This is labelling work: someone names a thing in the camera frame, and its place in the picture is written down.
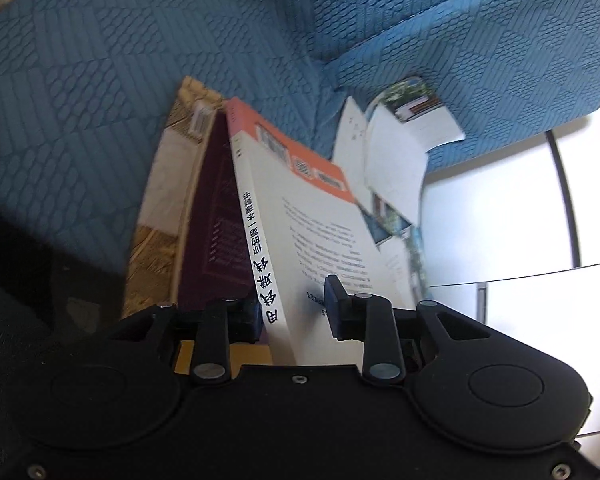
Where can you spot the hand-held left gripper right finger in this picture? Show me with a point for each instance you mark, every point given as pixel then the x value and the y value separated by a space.
pixel 335 310

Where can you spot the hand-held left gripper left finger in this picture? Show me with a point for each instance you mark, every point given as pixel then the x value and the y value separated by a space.
pixel 250 322

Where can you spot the orange and white book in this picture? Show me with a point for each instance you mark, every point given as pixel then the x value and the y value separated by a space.
pixel 320 230

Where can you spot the purple book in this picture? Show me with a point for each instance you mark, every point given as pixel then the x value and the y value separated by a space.
pixel 215 230

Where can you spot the tan patterned book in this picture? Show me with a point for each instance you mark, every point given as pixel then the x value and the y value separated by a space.
pixel 165 185

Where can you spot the blue textured seat cushion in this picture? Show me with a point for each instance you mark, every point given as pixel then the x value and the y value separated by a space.
pixel 455 25
pixel 105 85

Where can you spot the grey metal chair frame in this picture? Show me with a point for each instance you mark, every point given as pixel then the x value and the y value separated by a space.
pixel 567 200

